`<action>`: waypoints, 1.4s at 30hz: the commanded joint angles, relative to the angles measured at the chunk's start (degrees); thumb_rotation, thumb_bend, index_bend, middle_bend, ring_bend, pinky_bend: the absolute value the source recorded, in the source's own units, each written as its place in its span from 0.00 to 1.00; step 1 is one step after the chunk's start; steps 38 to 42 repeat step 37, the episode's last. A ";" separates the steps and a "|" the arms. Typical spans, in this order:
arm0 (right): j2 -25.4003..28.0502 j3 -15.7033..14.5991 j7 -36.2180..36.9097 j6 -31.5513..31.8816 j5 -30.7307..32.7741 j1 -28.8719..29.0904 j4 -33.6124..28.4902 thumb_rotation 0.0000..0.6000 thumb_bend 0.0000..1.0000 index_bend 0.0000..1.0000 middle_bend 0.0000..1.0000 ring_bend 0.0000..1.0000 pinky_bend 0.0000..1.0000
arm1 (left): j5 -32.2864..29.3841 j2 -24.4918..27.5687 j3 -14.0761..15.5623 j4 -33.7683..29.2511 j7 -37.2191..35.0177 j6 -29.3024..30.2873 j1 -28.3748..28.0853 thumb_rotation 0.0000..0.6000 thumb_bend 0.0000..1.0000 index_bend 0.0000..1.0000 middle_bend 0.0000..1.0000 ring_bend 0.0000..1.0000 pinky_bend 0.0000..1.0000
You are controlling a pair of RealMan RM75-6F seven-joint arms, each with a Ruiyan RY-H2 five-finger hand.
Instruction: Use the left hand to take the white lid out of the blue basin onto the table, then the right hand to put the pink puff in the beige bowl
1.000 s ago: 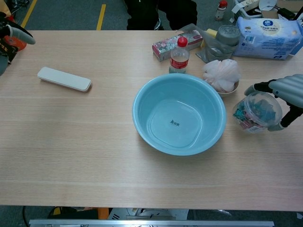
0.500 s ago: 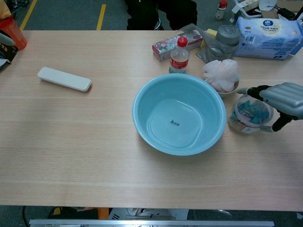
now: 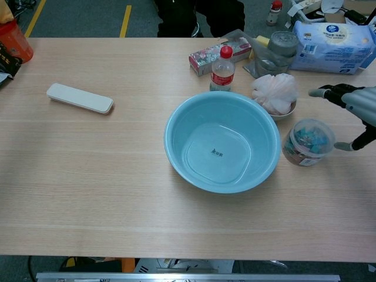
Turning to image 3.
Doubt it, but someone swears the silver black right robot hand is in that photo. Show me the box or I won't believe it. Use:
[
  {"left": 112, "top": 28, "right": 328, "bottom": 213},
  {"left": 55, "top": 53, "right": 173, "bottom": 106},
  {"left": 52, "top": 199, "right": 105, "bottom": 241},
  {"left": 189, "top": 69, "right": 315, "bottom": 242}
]
[{"left": 308, "top": 83, "right": 376, "bottom": 152}]

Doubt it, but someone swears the clear tub of colourful clips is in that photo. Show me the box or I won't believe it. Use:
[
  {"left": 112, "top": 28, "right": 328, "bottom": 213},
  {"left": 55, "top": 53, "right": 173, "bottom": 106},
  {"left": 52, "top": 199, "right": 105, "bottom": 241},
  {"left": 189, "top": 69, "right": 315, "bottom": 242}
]
[{"left": 281, "top": 118, "right": 336, "bottom": 167}]

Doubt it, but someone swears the light blue plastic basin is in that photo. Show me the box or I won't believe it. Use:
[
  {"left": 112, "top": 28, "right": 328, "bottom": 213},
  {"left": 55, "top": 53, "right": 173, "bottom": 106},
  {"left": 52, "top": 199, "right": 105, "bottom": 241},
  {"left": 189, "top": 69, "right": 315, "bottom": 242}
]
[{"left": 163, "top": 90, "right": 282, "bottom": 194}]

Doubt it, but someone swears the long white cutlery case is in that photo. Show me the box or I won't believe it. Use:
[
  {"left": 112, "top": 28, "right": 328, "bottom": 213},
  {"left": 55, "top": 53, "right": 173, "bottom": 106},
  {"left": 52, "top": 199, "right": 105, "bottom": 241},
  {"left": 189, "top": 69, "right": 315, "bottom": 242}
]
[{"left": 46, "top": 82, "right": 115, "bottom": 115}]

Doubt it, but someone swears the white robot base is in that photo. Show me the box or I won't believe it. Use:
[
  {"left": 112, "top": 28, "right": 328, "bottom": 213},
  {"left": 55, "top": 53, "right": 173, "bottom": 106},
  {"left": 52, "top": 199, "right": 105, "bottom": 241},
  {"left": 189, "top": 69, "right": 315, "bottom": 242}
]
[{"left": 135, "top": 258, "right": 236, "bottom": 274}]

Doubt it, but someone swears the blue white tissue pack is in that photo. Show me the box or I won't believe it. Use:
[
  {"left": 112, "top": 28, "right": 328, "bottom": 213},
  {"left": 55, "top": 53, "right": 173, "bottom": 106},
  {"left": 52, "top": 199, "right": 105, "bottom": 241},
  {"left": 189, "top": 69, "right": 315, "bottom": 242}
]
[{"left": 289, "top": 20, "right": 376, "bottom": 76}]

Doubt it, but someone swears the beige round bowl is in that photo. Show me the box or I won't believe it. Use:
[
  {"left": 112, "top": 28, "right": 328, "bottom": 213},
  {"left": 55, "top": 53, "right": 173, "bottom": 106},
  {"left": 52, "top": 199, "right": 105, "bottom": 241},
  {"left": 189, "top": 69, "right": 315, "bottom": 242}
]
[{"left": 266, "top": 99, "right": 297, "bottom": 122}]

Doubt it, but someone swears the black power adapter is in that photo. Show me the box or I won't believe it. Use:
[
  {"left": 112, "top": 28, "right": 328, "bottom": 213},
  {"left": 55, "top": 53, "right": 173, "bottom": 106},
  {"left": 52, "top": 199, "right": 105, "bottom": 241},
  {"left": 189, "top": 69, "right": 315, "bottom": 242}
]
[{"left": 344, "top": 9, "right": 368, "bottom": 25}]

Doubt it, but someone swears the brown cardboard box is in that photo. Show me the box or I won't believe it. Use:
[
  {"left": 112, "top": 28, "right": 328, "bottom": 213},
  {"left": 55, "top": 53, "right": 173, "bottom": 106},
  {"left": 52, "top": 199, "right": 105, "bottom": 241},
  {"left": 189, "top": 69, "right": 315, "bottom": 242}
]
[{"left": 323, "top": 12, "right": 349, "bottom": 25}]

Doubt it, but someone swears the yellow scouring sponge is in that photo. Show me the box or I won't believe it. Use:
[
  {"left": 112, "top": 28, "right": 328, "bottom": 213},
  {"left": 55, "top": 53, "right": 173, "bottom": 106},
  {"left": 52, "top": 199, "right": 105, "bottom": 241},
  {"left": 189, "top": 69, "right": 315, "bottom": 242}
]
[{"left": 249, "top": 35, "right": 271, "bottom": 61}]

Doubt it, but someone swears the small bottle with red cap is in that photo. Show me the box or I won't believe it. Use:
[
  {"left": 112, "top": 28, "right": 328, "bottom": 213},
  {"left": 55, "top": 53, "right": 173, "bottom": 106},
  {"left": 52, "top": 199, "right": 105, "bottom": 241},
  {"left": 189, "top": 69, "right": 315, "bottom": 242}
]
[{"left": 266, "top": 0, "right": 283, "bottom": 26}]

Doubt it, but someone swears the clear bottle with red cap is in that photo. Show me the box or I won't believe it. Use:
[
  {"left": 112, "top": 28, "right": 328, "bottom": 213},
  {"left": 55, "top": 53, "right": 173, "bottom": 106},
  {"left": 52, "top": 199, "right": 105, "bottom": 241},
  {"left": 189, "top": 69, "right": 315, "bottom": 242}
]
[{"left": 209, "top": 45, "right": 236, "bottom": 92}]

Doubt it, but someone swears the floral patterned long box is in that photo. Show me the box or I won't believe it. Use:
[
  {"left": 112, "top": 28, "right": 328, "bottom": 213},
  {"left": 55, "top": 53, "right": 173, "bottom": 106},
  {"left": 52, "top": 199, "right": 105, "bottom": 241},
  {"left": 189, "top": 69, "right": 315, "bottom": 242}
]
[{"left": 188, "top": 36, "right": 253, "bottom": 77}]

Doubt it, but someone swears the person in black trousers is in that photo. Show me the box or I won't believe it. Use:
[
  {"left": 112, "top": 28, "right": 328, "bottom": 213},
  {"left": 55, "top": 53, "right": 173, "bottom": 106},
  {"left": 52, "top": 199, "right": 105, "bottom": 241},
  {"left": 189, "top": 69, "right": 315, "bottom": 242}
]
[{"left": 154, "top": 0, "right": 246, "bottom": 38}]

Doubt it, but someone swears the orange yellow object under table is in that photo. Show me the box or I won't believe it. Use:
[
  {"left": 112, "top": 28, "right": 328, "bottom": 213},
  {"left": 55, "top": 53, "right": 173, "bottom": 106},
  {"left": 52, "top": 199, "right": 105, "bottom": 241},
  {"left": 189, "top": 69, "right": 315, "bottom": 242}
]
[{"left": 60, "top": 257, "right": 136, "bottom": 273}]

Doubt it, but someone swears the orange plastic bucket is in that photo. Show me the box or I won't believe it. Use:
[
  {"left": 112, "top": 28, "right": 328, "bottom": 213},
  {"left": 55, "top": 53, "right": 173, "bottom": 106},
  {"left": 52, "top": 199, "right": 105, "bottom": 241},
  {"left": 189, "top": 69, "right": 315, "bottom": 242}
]
[{"left": 0, "top": 19, "right": 35, "bottom": 64}]

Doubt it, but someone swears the aluminium profile rail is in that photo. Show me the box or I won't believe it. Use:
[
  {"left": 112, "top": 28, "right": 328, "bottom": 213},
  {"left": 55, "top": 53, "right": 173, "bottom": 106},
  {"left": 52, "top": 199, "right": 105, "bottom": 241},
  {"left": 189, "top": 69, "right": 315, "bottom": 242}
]
[{"left": 35, "top": 272, "right": 341, "bottom": 282}]

